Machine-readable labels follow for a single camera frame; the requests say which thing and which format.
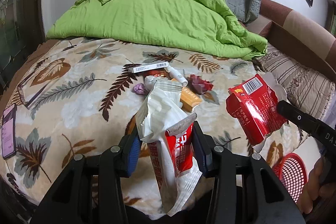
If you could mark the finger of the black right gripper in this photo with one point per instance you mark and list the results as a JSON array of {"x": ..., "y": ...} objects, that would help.
[{"x": 304, "y": 121}]

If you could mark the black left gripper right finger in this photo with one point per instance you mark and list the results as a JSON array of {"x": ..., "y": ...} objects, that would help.
[{"x": 202, "y": 146}]

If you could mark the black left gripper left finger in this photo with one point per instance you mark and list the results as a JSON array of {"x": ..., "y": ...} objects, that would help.
[{"x": 131, "y": 148}]

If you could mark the red white snack wrapper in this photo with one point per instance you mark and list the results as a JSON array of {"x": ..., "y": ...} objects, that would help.
[{"x": 167, "y": 131}]

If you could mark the red barcode snack bag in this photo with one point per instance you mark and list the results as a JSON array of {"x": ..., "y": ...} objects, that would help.
[{"x": 254, "y": 104}]

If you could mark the right hand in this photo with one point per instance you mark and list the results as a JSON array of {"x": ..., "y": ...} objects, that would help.
[{"x": 313, "y": 189}]

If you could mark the red plastic basket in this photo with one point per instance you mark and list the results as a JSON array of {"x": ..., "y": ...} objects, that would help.
[{"x": 292, "y": 173}]

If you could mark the orange box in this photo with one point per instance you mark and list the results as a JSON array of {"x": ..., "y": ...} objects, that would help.
[{"x": 189, "y": 100}]

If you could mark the striped brown pillow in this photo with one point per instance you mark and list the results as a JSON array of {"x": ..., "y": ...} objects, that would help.
[{"x": 307, "y": 89}]

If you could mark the purple crumpled paper ball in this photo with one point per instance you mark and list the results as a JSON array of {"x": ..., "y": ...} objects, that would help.
[{"x": 140, "y": 89}]

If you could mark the leaf-patterned beige blanket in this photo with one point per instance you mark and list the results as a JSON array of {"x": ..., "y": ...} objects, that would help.
[{"x": 76, "y": 96}]

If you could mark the long white barcode box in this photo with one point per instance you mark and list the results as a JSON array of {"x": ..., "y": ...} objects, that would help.
[{"x": 148, "y": 67}]

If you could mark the small white bottle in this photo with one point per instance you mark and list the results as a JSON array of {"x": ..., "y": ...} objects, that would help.
[{"x": 175, "y": 74}]

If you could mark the shiny red-brown foil wrapper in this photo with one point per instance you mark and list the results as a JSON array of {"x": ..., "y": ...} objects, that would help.
[{"x": 156, "y": 73}]

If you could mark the brown wooden headboard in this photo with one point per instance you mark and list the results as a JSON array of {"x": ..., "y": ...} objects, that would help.
[{"x": 299, "y": 38}]

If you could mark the smartphone with purple screen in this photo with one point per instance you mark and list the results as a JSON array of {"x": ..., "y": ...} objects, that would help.
[{"x": 8, "y": 132}]

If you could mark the green quilt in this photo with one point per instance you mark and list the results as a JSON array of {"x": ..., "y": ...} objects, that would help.
[{"x": 204, "y": 26}]

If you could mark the wooden glass-panel door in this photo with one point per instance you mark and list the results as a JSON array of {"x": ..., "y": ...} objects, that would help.
[{"x": 21, "y": 32}]

